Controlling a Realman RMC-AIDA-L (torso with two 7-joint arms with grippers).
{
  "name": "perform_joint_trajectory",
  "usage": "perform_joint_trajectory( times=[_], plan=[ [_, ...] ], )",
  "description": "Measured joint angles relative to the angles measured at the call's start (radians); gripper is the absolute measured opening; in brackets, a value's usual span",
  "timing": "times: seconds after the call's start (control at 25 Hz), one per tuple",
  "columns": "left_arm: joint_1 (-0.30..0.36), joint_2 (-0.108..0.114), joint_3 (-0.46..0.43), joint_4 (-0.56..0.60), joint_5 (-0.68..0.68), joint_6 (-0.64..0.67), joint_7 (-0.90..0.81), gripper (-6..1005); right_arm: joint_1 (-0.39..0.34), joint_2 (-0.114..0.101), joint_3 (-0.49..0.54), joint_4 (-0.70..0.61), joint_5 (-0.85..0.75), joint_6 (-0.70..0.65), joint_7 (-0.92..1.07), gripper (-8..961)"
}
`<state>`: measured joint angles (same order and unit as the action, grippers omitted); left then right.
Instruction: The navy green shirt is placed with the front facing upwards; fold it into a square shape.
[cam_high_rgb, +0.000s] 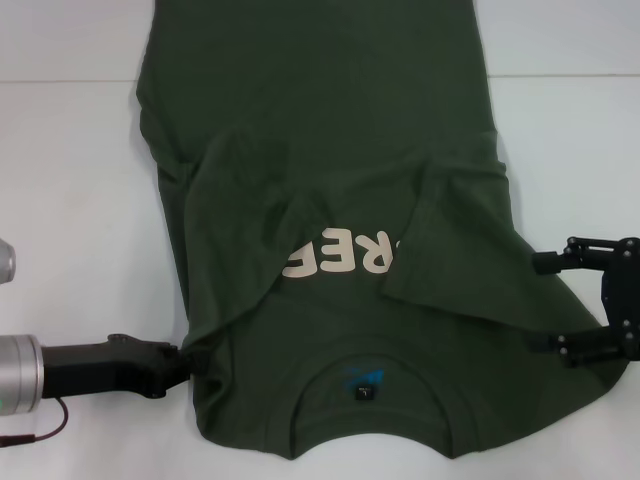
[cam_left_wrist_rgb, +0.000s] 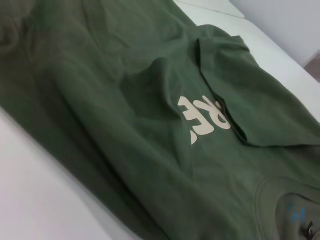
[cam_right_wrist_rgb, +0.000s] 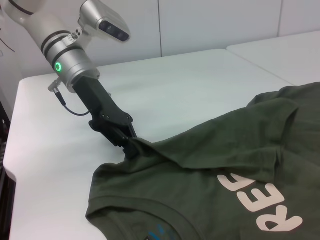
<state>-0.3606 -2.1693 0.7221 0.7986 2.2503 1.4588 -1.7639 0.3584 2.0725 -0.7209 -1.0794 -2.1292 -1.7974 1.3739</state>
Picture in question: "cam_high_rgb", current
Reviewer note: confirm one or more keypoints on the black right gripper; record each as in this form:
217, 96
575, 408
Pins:
625, 290

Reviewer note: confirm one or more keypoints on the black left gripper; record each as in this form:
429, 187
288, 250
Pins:
110, 367

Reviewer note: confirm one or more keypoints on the dark green FREE t-shirt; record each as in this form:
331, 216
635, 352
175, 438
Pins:
350, 150

